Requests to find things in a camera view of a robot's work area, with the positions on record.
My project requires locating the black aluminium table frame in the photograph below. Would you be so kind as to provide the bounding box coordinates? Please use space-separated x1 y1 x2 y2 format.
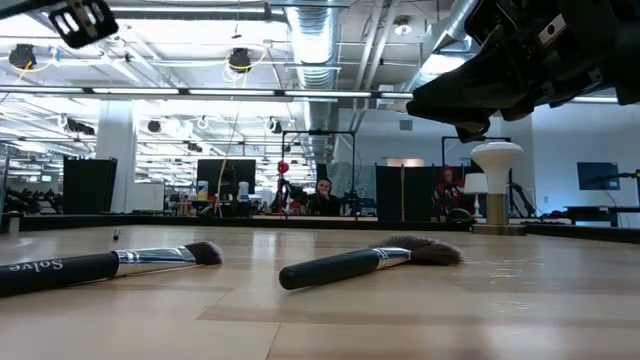
0 212 640 245

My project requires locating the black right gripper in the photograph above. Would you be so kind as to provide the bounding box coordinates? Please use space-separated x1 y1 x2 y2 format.
405 0 619 144

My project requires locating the wall mounted screen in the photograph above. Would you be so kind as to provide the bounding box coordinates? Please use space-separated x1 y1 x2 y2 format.
576 161 622 192

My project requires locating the thin black rig frame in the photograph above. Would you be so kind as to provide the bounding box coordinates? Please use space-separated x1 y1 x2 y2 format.
281 129 357 219
440 134 512 171

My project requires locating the black brush with Solve print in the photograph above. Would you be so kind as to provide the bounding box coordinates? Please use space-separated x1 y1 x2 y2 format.
0 241 225 298

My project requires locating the white mushroom lamp brass base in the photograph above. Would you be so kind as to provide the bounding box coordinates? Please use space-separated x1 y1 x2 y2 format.
469 141 527 236

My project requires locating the black room partition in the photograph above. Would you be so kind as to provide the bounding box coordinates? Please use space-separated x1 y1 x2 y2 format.
62 156 119 215
374 164 466 222

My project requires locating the person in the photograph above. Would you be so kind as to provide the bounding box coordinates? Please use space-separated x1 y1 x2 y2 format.
305 177 342 217
432 166 474 219

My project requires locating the black fan makeup brush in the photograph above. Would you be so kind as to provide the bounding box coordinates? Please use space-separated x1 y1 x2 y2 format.
278 234 465 292

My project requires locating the black background equipment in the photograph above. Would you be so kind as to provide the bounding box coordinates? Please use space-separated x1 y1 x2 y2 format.
4 187 64 214

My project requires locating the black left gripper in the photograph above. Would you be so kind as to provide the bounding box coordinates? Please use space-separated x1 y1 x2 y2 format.
0 0 120 50

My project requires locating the black low bench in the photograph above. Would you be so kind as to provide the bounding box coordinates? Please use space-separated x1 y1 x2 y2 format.
539 204 640 229

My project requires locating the small white shade lamp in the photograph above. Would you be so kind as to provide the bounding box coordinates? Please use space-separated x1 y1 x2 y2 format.
463 172 489 217

